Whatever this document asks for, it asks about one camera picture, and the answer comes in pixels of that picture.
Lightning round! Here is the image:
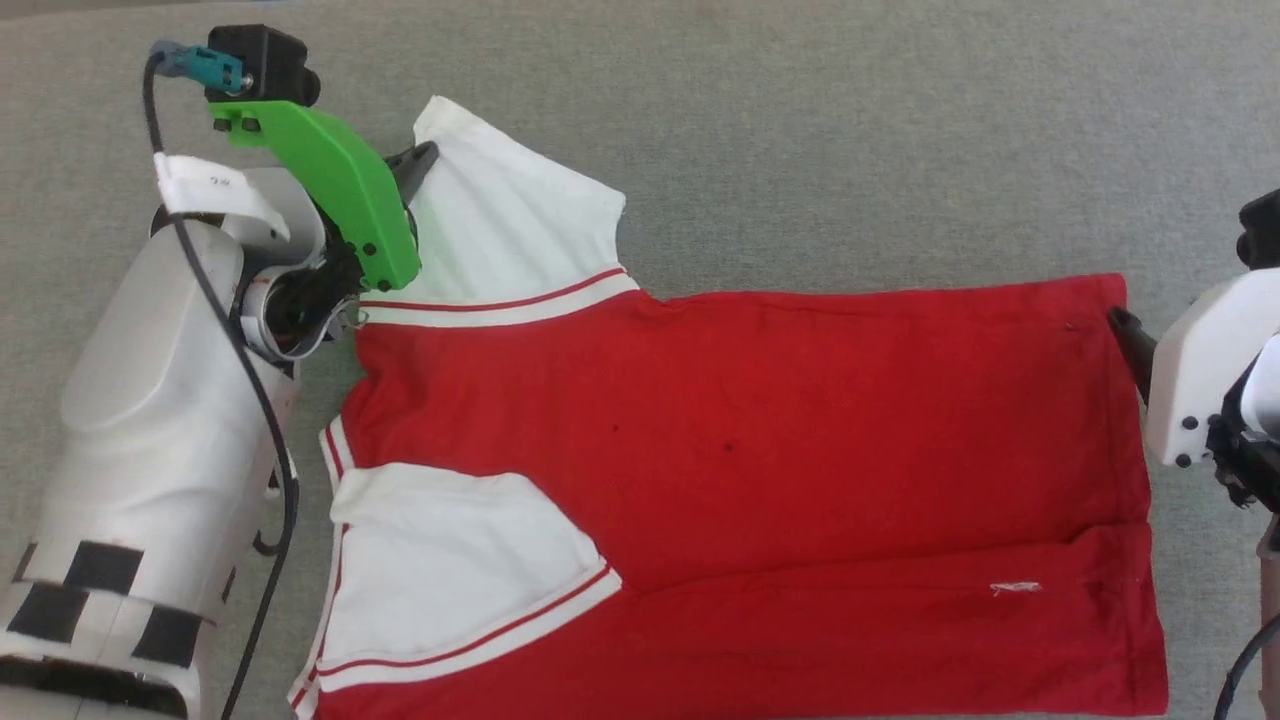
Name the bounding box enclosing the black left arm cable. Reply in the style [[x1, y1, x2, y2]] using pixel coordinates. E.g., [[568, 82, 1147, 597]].
[[142, 50, 302, 720]]

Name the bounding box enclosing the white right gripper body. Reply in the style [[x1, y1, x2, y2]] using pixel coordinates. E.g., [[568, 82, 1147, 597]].
[[1143, 268, 1280, 469]]

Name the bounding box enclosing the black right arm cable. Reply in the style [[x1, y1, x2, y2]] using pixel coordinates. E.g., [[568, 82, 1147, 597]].
[[1213, 610, 1280, 720]]

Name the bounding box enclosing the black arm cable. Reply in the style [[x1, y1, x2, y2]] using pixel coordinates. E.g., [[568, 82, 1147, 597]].
[[1213, 610, 1280, 720], [142, 50, 302, 720]]

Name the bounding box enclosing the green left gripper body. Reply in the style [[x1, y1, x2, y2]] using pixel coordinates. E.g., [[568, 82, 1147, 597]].
[[210, 100, 423, 293]]

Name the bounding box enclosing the teal cable connector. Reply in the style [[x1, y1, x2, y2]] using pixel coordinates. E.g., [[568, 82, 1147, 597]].
[[158, 41, 247, 97]]

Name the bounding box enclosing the red white sports jersey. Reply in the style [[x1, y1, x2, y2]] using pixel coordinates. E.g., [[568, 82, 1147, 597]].
[[288, 95, 1171, 720]]

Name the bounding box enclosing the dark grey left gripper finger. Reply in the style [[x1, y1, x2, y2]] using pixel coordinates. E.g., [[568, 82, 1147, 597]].
[[384, 141, 440, 207]]

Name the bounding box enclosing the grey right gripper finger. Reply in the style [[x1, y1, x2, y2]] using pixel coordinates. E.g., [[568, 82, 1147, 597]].
[[1107, 307, 1159, 406]]

